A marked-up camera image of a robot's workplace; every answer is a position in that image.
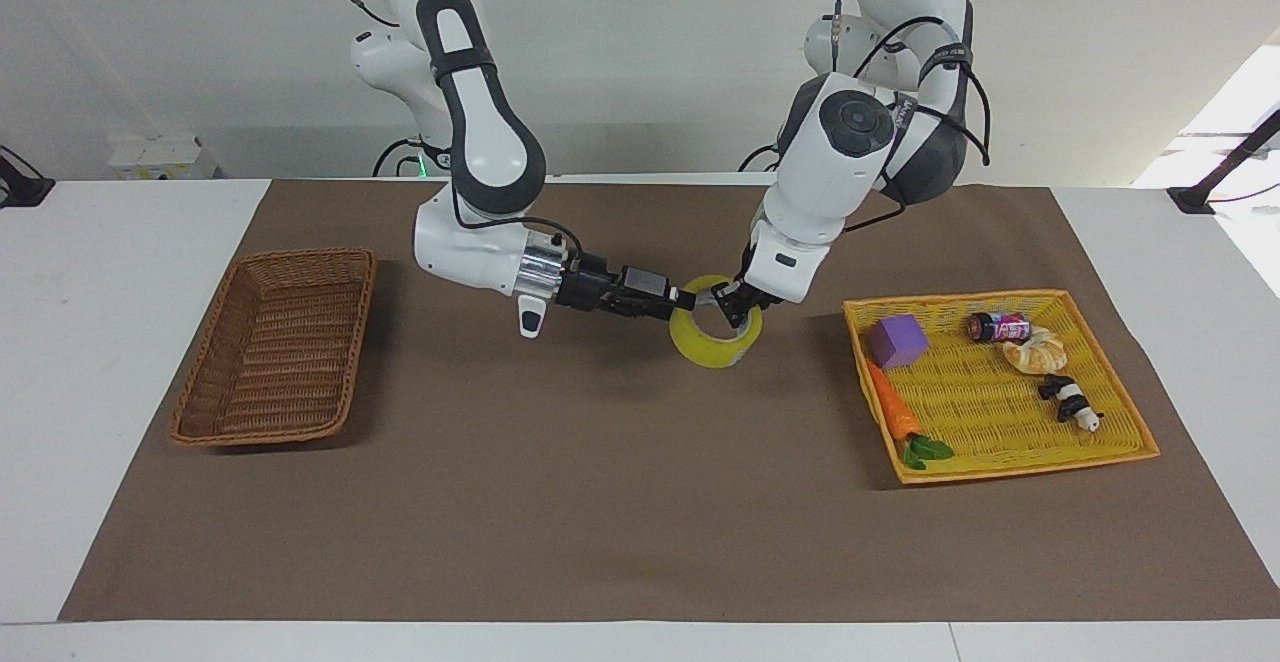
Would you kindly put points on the orange toy carrot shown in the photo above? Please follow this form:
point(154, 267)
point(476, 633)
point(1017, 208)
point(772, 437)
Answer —
point(890, 404)

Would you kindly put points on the yellow woven basket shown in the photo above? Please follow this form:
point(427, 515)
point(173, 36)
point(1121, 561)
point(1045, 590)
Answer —
point(990, 402)

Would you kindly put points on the toy croissant bread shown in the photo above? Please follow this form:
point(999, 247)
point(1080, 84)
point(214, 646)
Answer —
point(1036, 351)

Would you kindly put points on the purple cube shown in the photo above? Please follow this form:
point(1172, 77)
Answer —
point(897, 341)

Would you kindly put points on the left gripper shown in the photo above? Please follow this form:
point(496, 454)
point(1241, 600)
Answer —
point(762, 295)

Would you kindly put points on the small dark bottle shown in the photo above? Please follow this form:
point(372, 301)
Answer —
point(998, 327)

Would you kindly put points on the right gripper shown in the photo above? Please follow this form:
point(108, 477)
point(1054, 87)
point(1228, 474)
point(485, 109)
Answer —
point(590, 287)

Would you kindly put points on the black and white panda toy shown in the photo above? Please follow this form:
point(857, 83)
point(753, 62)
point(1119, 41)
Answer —
point(1070, 402)

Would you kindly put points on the black stand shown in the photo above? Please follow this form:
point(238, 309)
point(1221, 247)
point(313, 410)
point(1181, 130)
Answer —
point(1225, 162)
point(22, 187)

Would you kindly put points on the yellow tape roll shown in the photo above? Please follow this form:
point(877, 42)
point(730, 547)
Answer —
point(712, 347)

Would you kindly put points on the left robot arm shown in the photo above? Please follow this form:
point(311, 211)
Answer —
point(830, 172)

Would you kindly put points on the brown wicker basket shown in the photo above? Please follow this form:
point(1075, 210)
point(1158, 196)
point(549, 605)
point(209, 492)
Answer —
point(275, 352)

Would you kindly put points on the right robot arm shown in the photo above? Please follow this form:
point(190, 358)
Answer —
point(480, 142)

